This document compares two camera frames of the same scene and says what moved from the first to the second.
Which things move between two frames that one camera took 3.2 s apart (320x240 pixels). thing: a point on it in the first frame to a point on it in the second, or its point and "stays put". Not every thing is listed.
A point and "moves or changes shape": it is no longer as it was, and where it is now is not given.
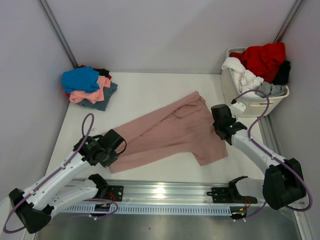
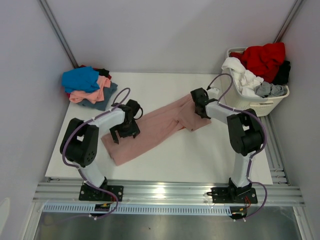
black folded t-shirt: x=102 y=72 stays put
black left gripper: x=112 y=158 to x=133 y=131
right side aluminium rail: x=268 y=137 stays put
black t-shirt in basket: x=282 y=77 stays put
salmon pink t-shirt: x=94 y=96 stays put
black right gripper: x=234 y=119 to x=208 y=117
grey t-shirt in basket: x=270 y=89 stays put
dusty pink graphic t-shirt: x=185 y=125 moves or changes shape
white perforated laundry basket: x=254 y=102 stays put
